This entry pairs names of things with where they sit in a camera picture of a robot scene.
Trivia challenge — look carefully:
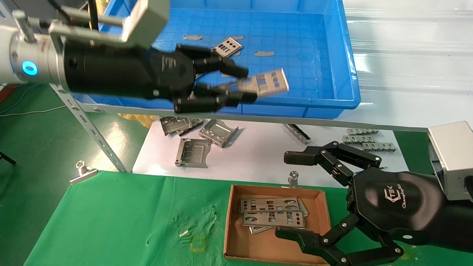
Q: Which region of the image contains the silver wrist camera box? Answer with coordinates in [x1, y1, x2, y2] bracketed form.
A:
[121, 0, 170, 44]
[428, 121, 473, 202]

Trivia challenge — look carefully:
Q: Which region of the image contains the white board sheet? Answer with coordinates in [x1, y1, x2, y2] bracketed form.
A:
[132, 117, 409, 189]

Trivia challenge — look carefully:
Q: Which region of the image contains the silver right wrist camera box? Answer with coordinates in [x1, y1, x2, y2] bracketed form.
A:
[428, 121, 473, 202]

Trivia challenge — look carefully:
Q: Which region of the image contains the grey metal shelf rail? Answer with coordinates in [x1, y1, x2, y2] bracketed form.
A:
[76, 103, 431, 133]

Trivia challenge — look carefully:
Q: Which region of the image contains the long narrow metal strip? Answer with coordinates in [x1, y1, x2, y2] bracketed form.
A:
[283, 124, 311, 144]

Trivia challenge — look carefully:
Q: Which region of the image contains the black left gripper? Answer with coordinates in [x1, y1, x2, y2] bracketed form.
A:
[129, 44, 258, 114]

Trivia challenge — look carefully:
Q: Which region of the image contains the white floor cable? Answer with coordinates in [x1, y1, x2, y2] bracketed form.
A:
[0, 105, 67, 117]

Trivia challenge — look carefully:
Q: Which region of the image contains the blue plastic tray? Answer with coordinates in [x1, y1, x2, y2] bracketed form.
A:
[70, 0, 361, 119]

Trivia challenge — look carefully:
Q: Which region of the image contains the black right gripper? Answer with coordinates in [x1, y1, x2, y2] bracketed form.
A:
[275, 141, 444, 266]

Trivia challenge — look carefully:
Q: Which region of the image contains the folded grey metal bracket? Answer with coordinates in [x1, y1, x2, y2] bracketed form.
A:
[160, 116, 193, 136]

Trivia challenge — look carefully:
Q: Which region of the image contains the dark grey metal bracket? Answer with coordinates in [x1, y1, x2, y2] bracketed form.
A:
[177, 118, 204, 137]

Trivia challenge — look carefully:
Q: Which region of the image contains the green table cloth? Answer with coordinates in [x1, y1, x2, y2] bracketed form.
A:
[24, 171, 473, 266]

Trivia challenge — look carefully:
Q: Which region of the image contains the yellow tape mark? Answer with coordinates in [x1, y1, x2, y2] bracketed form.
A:
[190, 236, 206, 253]

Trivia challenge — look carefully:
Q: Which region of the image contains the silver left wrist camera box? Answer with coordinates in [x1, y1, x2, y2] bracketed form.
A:
[121, 0, 170, 44]

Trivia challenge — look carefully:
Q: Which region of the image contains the grey perforated shelf post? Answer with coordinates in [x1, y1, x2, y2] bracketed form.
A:
[50, 83, 132, 173]

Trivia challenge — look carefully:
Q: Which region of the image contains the open grey metal bracket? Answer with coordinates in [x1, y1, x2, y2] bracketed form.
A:
[199, 119, 239, 148]

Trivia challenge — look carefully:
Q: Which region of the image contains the toothed metal comb strip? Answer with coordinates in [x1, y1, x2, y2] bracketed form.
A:
[342, 135, 376, 144]
[347, 128, 379, 136]
[361, 143, 397, 153]

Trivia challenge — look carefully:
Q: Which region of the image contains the brown cardboard box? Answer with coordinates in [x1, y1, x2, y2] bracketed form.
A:
[224, 185, 332, 266]

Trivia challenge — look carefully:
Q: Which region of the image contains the flat grey metal frame plate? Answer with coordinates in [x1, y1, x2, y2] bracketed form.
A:
[176, 138, 212, 168]

